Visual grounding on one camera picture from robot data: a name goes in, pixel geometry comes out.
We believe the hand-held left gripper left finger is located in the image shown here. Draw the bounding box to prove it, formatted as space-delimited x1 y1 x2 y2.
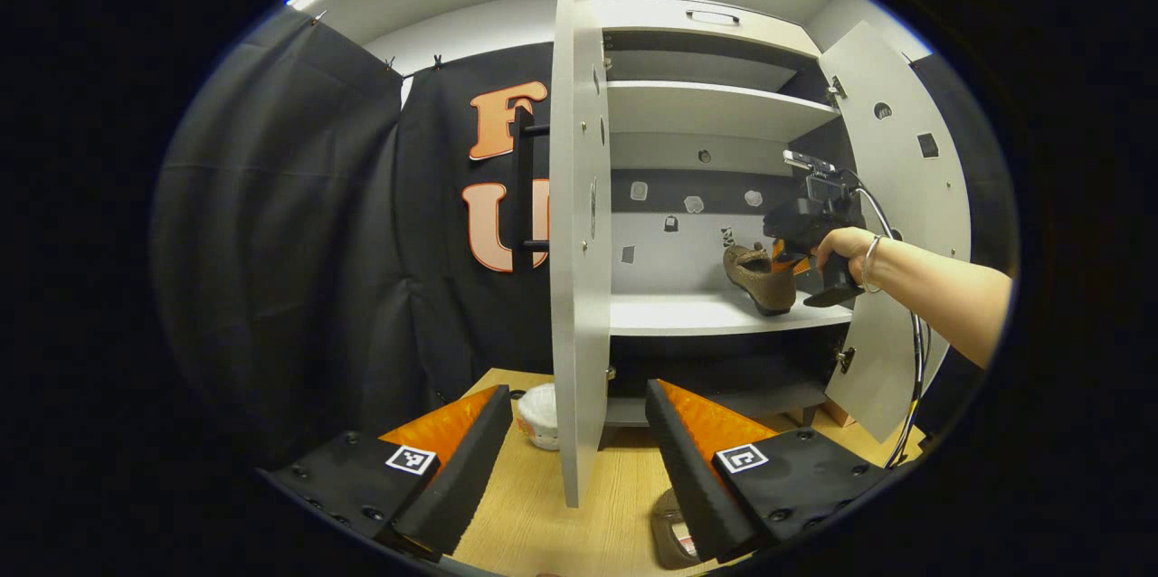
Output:
261 384 514 564

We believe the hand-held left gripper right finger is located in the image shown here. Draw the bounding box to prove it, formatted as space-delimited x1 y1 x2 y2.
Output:
645 378 892 564

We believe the brown fuzzy shoe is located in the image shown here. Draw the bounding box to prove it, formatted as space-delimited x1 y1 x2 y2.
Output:
722 242 799 317
650 487 725 571

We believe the white shoe cabinet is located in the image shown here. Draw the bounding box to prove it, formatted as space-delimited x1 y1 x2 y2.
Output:
593 0 856 429

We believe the white shoe cabinet door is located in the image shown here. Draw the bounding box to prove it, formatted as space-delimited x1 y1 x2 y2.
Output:
819 21 973 444
550 0 614 508

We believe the white cabinet drawer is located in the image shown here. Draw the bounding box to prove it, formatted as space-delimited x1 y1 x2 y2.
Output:
593 0 822 58

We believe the white bowl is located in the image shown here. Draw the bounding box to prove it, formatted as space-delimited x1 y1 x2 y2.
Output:
516 383 562 451

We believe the black backdrop cloth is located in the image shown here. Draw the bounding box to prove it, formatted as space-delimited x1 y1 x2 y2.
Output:
152 5 1019 469

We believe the silver bracelet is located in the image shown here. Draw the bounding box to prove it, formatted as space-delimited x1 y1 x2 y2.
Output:
859 233 886 295

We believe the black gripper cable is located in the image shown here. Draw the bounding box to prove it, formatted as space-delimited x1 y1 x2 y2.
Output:
846 179 933 469

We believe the black door handle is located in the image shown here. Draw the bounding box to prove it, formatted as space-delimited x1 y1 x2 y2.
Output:
511 107 552 275

